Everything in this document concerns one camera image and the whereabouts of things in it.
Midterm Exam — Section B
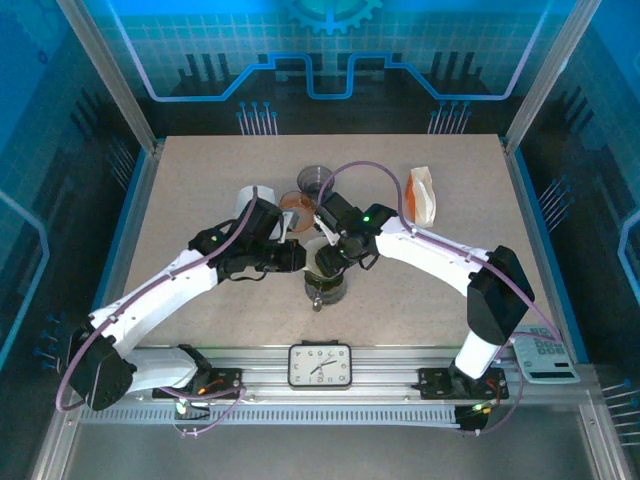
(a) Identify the grey transparent plastic dripper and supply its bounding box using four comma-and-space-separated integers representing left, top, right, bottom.
296, 164, 335, 202

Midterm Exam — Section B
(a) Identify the smoked glass dripper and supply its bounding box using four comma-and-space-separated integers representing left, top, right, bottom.
302, 264, 348, 286

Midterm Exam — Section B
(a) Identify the aluminium frame post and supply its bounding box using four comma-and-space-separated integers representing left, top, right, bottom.
502, 0, 604, 154
53, 0, 164, 154

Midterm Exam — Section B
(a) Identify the black rectangular analog clock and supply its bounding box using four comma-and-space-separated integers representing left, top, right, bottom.
288, 343, 353, 389

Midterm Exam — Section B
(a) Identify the grey desk calculator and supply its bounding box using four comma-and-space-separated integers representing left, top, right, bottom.
510, 324, 583, 385

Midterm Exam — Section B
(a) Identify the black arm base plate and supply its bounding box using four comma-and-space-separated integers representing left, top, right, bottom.
417, 367, 511, 401
152, 367, 246, 401

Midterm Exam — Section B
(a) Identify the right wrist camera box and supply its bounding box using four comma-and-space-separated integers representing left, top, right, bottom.
314, 192, 362, 247

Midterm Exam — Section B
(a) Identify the white paper coffee filter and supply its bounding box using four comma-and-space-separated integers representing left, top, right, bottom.
302, 237, 347, 279
233, 184, 278, 221

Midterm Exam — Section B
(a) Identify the orange white filter package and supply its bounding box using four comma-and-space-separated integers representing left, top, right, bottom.
403, 166, 440, 230

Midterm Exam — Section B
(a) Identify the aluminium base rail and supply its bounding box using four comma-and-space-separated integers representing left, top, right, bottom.
134, 343, 519, 404

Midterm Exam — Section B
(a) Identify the slotted grey cable duct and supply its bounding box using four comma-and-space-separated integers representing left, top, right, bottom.
79, 403, 484, 427

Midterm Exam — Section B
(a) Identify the blue table edge trim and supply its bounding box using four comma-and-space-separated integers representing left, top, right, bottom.
74, 144, 166, 366
504, 144, 591, 364

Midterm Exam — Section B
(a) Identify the orange transparent pitcher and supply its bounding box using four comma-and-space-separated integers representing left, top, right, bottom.
278, 191, 317, 235

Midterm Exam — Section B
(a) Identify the clear glass dripper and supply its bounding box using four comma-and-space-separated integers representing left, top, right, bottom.
232, 184, 279, 227

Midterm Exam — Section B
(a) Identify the purple camera cable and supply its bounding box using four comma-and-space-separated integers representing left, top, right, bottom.
317, 160, 565, 437
54, 187, 259, 437

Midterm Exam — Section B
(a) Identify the smoked glass carafe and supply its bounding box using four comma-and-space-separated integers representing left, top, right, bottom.
303, 277, 348, 314

